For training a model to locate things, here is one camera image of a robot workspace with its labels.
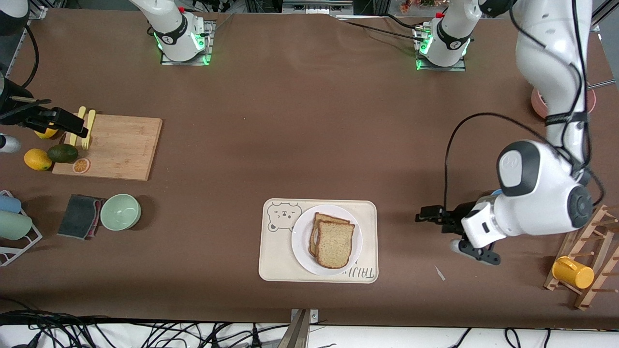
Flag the thick bread slice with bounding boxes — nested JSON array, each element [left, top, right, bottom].
[[315, 220, 356, 270]]

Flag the white round plate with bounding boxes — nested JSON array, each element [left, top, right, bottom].
[[291, 204, 364, 277]]

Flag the yellow plastic knife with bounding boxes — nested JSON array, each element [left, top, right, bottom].
[[69, 106, 87, 147]]

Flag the yellow plastic fork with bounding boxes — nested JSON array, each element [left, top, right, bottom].
[[81, 110, 97, 150]]

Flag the yellow lemon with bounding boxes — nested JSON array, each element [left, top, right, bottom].
[[24, 148, 53, 171], [33, 123, 60, 140]]

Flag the green avocado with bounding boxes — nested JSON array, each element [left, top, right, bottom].
[[47, 144, 79, 163]]

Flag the wooden cutting board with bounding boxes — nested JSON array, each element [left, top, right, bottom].
[[52, 112, 163, 181]]

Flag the dark grey folded cloth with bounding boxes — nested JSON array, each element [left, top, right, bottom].
[[57, 194, 105, 241]]

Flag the light blue cup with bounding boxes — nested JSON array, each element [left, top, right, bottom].
[[0, 194, 22, 214]]

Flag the pale green bowl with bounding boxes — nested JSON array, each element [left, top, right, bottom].
[[100, 194, 142, 231]]

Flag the toast slice under egg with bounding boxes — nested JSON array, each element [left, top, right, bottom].
[[308, 212, 352, 257]]

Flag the pale green cup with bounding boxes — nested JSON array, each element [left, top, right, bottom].
[[0, 211, 33, 241]]

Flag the yellow mug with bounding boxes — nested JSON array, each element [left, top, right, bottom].
[[552, 256, 595, 290]]

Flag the pink bowl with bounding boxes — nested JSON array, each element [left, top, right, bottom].
[[531, 86, 597, 120]]

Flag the wooden mug rack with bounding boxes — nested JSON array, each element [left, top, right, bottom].
[[544, 204, 619, 311]]

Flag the cream bear print tray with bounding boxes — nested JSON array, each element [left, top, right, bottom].
[[258, 198, 379, 284]]

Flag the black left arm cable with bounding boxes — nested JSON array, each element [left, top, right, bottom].
[[442, 0, 606, 216]]

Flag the white wire rack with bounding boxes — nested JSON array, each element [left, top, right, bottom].
[[0, 189, 43, 267]]

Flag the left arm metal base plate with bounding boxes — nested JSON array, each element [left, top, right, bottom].
[[414, 23, 468, 73]]

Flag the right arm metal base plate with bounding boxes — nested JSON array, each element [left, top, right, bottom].
[[160, 19, 216, 66]]

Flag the metal table clamp bracket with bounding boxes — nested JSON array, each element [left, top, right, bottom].
[[278, 308, 319, 348]]

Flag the black cable to arm base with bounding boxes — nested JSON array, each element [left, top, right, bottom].
[[338, 14, 431, 43]]

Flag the tangled black cables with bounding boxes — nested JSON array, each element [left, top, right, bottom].
[[0, 297, 291, 348]]

